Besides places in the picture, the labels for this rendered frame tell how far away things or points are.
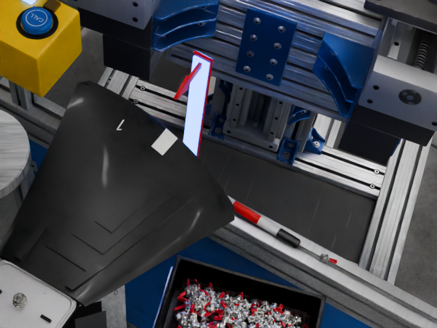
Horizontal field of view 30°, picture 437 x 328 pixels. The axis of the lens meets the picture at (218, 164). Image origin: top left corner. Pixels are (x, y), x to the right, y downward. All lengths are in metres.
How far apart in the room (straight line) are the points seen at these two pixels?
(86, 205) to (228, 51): 0.71
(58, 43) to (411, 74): 0.51
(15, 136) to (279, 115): 1.27
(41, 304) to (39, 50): 0.41
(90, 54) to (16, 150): 1.91
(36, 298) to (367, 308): 0.57
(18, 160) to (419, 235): 1.81
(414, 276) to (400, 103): 1.01
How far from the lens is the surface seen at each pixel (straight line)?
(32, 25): 1.11
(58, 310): 0.80
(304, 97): 1.53
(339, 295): 1.23
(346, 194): 2.03
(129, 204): 0.85
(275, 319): 1.16
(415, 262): 2.24
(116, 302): 0.99
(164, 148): 0.90
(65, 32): 1.12
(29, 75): 1.13
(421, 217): 2.30
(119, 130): 0.89
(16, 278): 0.81
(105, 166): 0.87
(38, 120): 1.29
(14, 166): 0.54
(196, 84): 0.98
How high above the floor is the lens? 1.93
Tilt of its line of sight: 59 degrees down
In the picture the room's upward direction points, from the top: 11 degrees clockwise
